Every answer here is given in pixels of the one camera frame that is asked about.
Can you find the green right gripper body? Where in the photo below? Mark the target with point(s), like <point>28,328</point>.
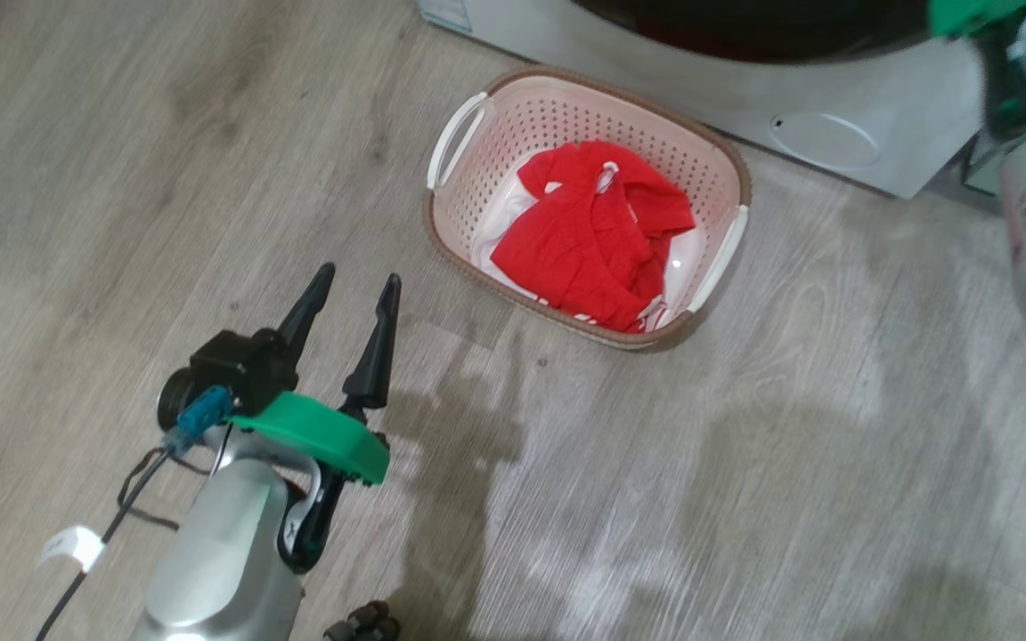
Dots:
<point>967,13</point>

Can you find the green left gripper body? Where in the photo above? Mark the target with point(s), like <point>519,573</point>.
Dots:
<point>317,432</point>

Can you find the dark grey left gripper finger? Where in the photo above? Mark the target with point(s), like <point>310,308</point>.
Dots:
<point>377,356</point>
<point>306,312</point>

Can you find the dark round washing machine door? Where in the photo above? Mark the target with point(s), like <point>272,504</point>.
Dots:
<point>745,22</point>

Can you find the red and white garment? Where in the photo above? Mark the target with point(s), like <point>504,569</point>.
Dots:
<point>584,240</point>

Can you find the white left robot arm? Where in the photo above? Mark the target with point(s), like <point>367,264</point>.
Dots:
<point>219,552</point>

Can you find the black wheeled robot base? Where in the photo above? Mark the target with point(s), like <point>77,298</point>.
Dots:
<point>366,621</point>

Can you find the white front-loading washing machine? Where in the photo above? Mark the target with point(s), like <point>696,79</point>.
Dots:
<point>745,98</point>

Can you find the cream perforated laundry basket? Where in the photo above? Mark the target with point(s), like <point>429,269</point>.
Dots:
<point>522,116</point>

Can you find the pale green cabinet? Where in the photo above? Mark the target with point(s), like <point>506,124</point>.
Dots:
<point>985,169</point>

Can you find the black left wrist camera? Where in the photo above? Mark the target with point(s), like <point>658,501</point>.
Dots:
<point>237,365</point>

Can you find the blue left camera connector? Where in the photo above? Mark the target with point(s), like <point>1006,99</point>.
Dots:
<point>203,414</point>

